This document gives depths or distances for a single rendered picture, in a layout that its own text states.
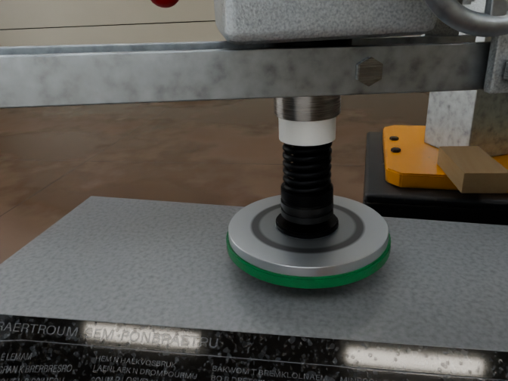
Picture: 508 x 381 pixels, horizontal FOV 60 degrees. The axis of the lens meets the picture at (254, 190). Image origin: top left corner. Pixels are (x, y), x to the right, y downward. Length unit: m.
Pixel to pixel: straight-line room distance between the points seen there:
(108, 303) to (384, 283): 0.35
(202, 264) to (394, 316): 0.26
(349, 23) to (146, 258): 0.43
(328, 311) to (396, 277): 0.12
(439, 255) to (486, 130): 0.72
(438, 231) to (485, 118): 0.64
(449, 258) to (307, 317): 0.24
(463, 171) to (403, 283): 0.54
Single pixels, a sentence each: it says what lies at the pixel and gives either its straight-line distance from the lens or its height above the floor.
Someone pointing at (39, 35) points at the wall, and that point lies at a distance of 8.07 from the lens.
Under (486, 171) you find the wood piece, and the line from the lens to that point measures 1.11.
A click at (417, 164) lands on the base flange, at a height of 0.78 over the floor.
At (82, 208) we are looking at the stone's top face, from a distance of 0.87.
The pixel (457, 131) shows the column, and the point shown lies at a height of 0.85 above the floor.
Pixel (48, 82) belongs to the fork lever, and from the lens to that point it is 0.49.
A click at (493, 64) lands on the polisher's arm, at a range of 0.53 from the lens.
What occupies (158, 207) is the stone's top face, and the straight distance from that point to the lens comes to 0.82.
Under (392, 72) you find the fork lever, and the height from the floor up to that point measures 1.13.
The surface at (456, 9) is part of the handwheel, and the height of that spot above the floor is 1.19.
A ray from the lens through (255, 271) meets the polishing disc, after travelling 0.53.
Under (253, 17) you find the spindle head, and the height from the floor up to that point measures 1.19.
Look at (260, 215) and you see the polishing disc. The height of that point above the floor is 0.92.
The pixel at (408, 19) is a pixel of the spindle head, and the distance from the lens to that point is 0.45.
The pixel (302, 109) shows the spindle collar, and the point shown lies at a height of 1.09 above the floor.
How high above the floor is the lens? 1.20
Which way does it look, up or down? 23 degrees down
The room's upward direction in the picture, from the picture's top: 3 degrees counter-clockwise
